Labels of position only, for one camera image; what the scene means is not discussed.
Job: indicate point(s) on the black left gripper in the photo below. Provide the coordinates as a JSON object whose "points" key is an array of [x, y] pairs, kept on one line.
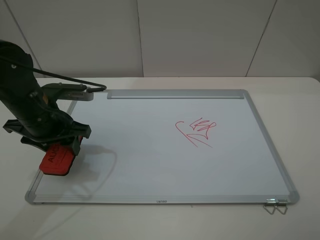
{"points": [[42, 127]]}

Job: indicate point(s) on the red whiteboard eraser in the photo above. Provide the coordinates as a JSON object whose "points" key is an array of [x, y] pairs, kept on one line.
{"points": [[57, 161]]}

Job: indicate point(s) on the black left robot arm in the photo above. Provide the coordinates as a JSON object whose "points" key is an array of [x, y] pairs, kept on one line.
{"points": [[18, 85]]}

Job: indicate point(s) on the grey whiteboard marker tray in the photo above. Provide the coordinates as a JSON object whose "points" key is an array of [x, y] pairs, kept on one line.
{"points": [[176, 94]]}

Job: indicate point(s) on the red marker handwriting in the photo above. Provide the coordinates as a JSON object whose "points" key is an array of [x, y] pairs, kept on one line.
{"points": [[196, 132]]}

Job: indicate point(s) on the left metal binder clip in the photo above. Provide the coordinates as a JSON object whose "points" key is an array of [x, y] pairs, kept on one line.
{"points": [[270, 205]]}

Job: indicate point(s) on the metal binder clip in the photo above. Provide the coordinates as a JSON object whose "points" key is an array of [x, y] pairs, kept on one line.
{"points": [[270, 205], [282, 206]]}

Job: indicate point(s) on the right metal binder clip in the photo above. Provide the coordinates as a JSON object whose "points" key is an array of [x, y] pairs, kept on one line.
{"points": [[282, 206]]}

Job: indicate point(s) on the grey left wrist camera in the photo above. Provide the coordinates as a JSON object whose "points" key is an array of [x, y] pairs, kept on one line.
{"points": [[72, 93]]}

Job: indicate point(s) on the white whiteboard with aluminium frame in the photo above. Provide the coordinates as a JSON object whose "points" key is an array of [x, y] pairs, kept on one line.
{"points": [[135, 155]]}

